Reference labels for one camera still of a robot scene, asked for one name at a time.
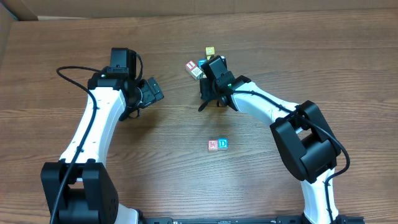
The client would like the wooden patterned picture block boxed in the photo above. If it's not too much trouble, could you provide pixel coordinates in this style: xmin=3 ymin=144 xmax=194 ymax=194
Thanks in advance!
xmin=190 ymin=67 xmax=203 ymax=80

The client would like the blue letter D block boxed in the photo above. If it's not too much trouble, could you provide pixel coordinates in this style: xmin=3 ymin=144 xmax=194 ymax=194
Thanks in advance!
xmin=218 ymin=138 xmax=228 ymax=151

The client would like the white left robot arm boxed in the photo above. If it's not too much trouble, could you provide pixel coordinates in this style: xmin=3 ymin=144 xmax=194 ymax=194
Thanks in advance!
xmin=40 ymin=48 xmax=164 ymax=223

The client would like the upper yellow block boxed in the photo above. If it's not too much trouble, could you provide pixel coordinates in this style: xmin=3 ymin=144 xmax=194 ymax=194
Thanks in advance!
xmin=205 ymin=47 xmax=215 ymax=56

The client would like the blue letter L block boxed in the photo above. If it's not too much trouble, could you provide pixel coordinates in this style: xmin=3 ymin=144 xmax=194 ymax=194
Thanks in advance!
xmin=198 ymin=59 xmax=207 ymax=68

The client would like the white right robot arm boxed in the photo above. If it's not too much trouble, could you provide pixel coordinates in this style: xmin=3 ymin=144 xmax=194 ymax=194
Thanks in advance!
xmin=199 ymin=55 xmax=342 ymax=223

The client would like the red letter M block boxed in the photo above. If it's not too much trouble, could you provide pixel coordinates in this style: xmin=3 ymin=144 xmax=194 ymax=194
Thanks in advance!
xmin=208 ymin=139 xmax=218 ymax=151

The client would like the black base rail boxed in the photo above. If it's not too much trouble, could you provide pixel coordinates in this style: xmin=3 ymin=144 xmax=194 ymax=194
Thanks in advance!
xmin=136 ymin=216 xmax=365 ymax=224

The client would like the red letter I block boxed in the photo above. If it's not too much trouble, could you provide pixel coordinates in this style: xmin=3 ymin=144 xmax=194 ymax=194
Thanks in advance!
xmin=185 ymin=60 xmax=197 ymax=72

